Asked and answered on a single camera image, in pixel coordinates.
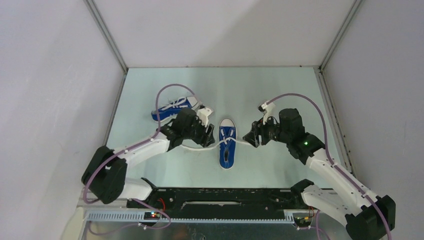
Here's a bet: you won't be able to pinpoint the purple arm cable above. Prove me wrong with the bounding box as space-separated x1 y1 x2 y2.
264 93 393 240
82 83 213 231

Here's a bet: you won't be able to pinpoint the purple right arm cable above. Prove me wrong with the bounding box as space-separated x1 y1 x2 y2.
264 93 393 240

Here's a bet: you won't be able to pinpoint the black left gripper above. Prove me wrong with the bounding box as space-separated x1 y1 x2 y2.
182 116 215 149

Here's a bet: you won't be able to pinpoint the blue sneaker laces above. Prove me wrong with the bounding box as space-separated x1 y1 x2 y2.
218 118 237 170
151 96 200 123

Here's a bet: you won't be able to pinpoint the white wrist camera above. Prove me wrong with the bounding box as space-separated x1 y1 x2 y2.
258 101 275 125
196 105 214 127

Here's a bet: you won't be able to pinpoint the grey slotted cable duct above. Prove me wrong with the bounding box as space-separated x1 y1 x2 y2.
85 210 295 224

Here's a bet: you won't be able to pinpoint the blue sneaker tied laces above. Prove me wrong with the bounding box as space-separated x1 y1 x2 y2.
151 96 200 123

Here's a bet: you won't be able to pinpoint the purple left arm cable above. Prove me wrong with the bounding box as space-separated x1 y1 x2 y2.
82 83 213 231

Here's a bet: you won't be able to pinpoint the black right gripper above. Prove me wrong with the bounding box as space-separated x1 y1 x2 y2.
242 112 291 149

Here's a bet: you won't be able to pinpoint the white shoelace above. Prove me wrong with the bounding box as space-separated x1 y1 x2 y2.
180 137 252 152

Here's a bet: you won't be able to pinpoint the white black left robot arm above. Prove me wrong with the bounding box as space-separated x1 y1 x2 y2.
81 106 215 208

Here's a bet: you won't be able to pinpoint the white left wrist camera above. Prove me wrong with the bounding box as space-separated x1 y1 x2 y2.
196 105 214 127

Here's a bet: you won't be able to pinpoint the aluminium frame rail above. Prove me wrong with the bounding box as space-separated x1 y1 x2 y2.
83 0 129 74

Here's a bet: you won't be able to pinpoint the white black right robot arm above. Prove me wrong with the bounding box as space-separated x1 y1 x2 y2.
243 106 396 240

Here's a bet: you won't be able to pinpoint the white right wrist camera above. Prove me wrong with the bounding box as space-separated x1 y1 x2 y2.
258 101 275 125

